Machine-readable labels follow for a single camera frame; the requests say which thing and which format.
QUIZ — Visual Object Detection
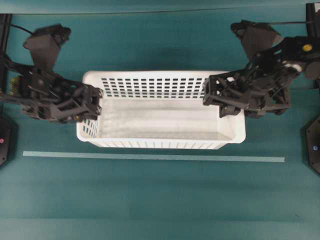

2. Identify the black left frame post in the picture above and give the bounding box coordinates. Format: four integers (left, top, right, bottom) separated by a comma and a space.
0, 13, 13, 62

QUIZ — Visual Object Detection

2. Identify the black right frame post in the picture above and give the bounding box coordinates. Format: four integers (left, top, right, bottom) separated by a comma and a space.
306, 2, 320, 38

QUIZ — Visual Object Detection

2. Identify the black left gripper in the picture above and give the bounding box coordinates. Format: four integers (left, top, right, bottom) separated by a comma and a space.
19, 69, 104, 123

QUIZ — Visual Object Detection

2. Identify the black left camera cable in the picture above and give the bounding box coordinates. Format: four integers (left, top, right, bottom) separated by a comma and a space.
9, 23, 35, 36

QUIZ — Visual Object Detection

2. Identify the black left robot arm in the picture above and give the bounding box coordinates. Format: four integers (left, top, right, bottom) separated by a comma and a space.
0, 53, 104, 124

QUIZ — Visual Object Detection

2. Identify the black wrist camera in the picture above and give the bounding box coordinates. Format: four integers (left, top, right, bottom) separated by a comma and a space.
230, 20, 284, 61
23, 24, 72, 72

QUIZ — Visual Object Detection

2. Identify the white perforated plastic basket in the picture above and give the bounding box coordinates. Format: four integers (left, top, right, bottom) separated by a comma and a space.
76, 70, 246, 150

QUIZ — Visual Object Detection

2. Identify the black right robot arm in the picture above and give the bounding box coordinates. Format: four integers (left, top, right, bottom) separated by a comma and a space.
202, 36, 320, 118

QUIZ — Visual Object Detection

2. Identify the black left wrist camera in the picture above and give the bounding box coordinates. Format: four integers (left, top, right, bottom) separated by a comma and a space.
23, 24, 72, 72

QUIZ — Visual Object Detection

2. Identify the pale tape strip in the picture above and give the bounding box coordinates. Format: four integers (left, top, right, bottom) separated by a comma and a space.
22, 151, 285, 163

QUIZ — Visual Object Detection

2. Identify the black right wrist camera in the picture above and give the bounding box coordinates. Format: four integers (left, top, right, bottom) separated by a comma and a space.
230, 20, 284, 61

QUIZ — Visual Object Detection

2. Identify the black frame post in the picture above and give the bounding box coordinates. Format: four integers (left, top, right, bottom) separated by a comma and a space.
0, 13, 13, 62
306, 2, 320, 38

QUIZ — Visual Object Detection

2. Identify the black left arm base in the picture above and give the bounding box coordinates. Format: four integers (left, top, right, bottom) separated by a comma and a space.
0, 113, 19, 169

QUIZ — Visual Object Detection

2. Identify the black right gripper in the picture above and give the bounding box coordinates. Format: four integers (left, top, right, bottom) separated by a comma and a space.
202, 47, 292, 118

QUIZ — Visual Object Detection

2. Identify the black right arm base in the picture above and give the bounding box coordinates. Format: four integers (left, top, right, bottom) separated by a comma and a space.
300, 115, 320, 177

